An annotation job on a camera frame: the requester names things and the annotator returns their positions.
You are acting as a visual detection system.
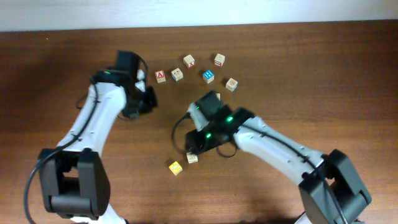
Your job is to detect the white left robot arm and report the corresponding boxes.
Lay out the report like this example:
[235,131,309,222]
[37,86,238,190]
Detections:
[32,50,157,223]

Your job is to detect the wooden block red X side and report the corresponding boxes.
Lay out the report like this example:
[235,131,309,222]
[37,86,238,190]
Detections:
[183,54,196,68]

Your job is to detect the wooden block red top right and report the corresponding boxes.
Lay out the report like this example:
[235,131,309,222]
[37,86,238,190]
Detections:
[214,54,226,67]

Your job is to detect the wooden block letter I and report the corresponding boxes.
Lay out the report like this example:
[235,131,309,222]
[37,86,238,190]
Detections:
[215,93,221,101]

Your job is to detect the wooden block blue side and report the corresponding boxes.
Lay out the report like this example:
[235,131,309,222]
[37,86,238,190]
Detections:
[171,68,183,82]

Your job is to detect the wooden block red A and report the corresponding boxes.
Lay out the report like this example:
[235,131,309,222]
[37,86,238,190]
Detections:
[155,70,166,83]

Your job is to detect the wooden block shell picture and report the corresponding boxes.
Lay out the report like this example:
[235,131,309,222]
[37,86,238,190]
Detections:
[226,78,238,92]

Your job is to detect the blue top wooden block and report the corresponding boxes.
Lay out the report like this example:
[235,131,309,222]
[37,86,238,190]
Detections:
[203,70,215,83]

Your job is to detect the yellow wooden block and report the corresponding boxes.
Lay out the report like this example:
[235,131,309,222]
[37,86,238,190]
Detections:
[169,161,183,175]

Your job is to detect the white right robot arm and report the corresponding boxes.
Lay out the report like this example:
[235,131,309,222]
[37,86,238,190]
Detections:
[186,91,372,224]

